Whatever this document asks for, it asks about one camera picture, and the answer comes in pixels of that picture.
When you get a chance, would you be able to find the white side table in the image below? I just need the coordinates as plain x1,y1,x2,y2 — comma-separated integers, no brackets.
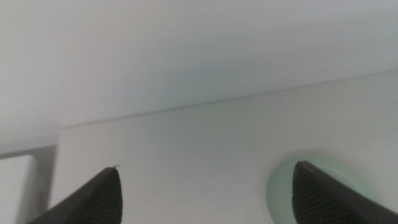
0,154,35,224

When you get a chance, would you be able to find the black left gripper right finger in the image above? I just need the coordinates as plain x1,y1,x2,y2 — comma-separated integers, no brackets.
292,161,398,224

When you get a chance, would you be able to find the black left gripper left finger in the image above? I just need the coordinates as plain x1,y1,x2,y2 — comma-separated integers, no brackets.
26,165,123,224

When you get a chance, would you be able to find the pale green shallow bowl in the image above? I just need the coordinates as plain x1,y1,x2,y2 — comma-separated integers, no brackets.
266,155,379,224

